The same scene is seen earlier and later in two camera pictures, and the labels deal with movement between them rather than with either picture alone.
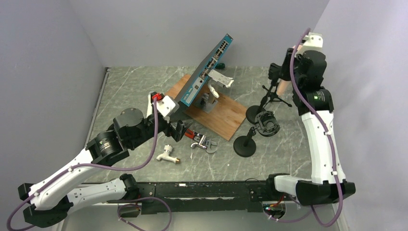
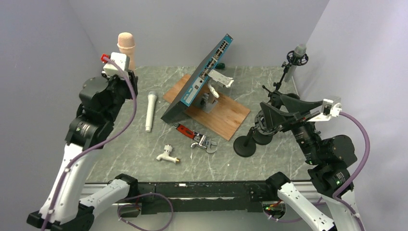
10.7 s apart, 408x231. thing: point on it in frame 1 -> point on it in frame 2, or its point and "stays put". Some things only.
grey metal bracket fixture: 209,99 stays put
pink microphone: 283,87 -> 126,45
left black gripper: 177,134 -> 133,81
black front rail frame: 201,197 stays put
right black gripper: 285,72 -> 272,116
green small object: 220,66 stays put
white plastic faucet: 166,156 stays put
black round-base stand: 251,111 -> 262,139
